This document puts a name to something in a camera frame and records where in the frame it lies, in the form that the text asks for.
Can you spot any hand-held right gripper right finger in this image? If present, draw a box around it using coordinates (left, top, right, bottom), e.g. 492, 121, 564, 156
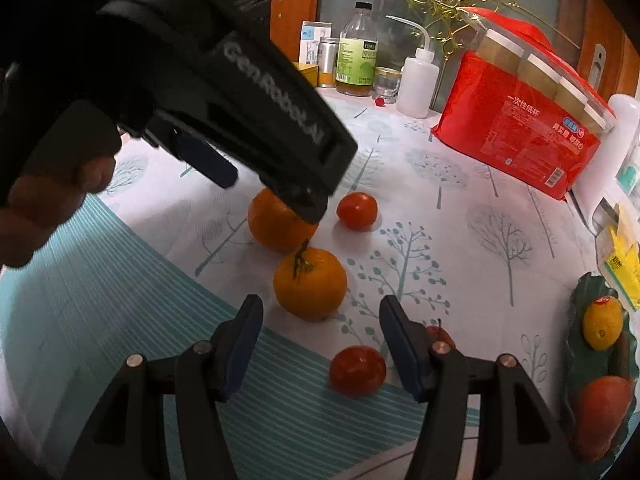
378, 295, 576, 480

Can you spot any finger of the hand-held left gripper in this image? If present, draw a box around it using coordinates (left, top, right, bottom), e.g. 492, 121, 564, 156
177, 132, 239, 189
275, 180, 332, 225

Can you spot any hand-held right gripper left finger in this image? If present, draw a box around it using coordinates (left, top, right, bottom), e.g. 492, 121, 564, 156
65, 295, 264, 480

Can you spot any orange tangerine with stem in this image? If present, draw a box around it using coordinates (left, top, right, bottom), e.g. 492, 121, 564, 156
272, 240, 348, 322

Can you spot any dark green scalloped plate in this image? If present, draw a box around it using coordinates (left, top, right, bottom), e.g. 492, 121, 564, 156
562, 272, 640, 466

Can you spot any large yellow orange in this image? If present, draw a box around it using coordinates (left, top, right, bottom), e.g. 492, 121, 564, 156
583, 296, 625, 351

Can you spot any red apple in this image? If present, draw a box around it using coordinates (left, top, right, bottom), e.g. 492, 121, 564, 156
572, 375, 635, 461

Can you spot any person's left hand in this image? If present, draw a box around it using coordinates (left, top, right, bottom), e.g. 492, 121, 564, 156
0, 156, 117, 268

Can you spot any red cherry tomato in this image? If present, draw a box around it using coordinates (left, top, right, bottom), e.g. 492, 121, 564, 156
336, 192, 379, 232
328, 345, 388, 397

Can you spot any small red stemmed fruit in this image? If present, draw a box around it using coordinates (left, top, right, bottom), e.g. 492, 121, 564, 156
425, 319, 457, 352

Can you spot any flat yellow box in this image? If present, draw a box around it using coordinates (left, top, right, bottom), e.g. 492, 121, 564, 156
291, 61, 321, 88

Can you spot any tree printed tablecloth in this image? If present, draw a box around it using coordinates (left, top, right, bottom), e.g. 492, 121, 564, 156
0, 87, 640, 480

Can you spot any blue and white carton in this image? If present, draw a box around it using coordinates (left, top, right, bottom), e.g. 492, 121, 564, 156
299, 21, 333, 66

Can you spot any small metal can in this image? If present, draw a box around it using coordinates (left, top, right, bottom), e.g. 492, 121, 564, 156
317, 36, 343, 89

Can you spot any small glass jar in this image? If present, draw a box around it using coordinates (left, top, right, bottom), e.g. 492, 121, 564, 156
372, 66, 403, 106

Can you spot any green label glass bottle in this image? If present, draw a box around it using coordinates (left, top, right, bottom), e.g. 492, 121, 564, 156
335, 1, 379, 97

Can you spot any white squeeze bottle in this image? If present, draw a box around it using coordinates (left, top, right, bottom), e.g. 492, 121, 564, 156
385, 15, 442, 120

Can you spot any red paper cup package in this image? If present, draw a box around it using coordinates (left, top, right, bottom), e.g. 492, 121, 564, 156
431, 7, 618, 202

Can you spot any yellow tissue pack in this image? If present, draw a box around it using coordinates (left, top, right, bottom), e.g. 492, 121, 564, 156
595, 200, 640, 311

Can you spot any white cosmetic storage box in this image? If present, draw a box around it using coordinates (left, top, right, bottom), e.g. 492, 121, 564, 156
570, 94, 640, 236

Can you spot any silver door handle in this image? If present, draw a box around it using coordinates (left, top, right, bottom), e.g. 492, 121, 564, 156
590, 44, 607, 91

